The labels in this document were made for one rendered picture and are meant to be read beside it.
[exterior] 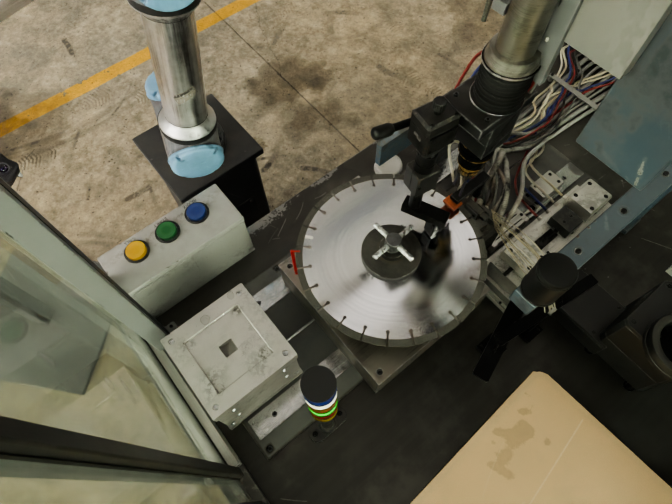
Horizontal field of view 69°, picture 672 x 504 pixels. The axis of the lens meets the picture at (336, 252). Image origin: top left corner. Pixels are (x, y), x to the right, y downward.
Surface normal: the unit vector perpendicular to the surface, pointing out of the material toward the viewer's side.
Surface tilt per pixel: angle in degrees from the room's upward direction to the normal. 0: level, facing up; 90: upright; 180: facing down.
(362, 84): 0
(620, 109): 90
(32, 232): 90
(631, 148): 90
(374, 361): 0
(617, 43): 90
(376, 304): 0
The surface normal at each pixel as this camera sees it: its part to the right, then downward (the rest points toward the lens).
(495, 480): -0.01, -0.44
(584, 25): -0.78, 0.57
